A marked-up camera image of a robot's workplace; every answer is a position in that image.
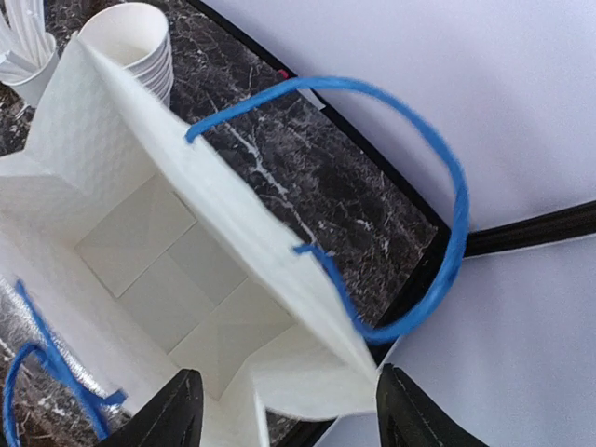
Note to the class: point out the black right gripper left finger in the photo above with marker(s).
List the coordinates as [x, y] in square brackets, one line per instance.
[172, 417]

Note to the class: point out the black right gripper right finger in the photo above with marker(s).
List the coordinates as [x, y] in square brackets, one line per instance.
[408, 417]

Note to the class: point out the blue checkered paper bag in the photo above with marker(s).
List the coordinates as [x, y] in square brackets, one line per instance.
[134, 250]

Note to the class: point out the white cup holding straws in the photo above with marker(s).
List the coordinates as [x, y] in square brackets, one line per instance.
[32, 88]

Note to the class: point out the stack of white paper cups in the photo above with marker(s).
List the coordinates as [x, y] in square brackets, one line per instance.
[135, 35]

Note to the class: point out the white wrapped straws bundle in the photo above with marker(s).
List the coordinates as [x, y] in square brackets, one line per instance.
[25, 48]

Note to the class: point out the black vertical frame post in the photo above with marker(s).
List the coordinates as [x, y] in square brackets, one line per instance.
[560, 225]

